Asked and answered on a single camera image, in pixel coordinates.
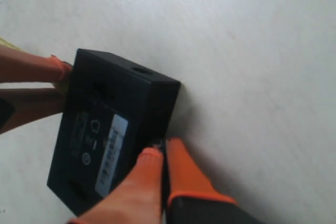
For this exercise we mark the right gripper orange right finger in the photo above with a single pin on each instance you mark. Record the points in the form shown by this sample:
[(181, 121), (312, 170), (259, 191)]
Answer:
[(192, 198)]

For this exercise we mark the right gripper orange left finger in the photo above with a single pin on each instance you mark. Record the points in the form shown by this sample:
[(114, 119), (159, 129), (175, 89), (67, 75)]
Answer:
[(137, 199)]

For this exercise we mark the black network switch box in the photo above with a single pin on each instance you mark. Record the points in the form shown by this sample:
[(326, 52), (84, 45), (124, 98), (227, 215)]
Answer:
[(114, 108)]

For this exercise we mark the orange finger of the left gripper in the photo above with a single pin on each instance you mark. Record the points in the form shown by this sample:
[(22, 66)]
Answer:
[(19, 66), (22, 106)]

